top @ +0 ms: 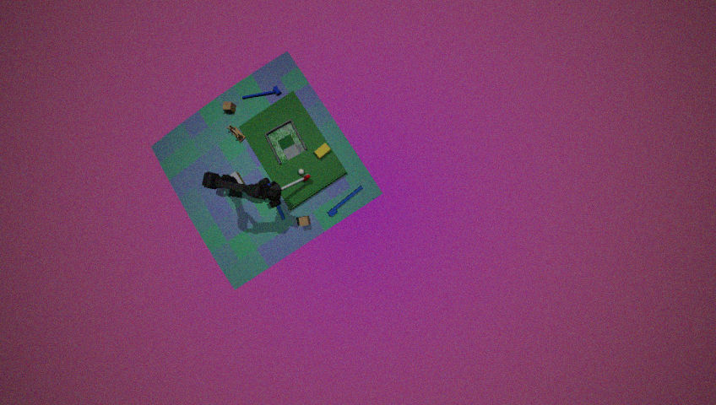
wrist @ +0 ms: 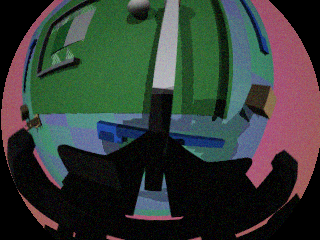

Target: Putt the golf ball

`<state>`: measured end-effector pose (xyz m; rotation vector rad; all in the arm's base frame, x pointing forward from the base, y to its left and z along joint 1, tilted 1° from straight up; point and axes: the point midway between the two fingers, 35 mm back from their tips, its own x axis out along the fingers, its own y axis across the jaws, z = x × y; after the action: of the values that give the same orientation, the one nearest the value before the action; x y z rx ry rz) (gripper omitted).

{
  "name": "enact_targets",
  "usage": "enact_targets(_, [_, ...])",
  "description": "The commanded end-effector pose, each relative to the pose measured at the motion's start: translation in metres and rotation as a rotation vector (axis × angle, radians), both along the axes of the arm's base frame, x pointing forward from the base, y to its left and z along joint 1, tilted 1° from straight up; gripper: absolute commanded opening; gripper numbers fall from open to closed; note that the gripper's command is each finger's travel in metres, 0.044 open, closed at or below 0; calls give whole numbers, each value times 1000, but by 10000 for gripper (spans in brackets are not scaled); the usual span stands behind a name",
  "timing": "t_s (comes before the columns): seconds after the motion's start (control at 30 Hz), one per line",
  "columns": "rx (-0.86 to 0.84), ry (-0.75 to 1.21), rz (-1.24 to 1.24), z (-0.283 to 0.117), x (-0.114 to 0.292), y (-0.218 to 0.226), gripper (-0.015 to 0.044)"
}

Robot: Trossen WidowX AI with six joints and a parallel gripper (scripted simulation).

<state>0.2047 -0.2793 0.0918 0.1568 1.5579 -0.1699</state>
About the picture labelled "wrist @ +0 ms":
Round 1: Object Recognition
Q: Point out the brown cube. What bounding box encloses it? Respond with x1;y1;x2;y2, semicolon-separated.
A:
245;84;277;120
20;104;29;121

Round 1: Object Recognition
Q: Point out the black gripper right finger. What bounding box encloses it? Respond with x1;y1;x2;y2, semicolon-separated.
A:
164;136;252;217

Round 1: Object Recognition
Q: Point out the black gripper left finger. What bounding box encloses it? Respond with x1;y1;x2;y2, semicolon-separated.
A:
57;131;148;216

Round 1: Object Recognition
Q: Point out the green putting mat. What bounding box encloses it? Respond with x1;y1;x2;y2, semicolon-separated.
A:
29;0;221;116

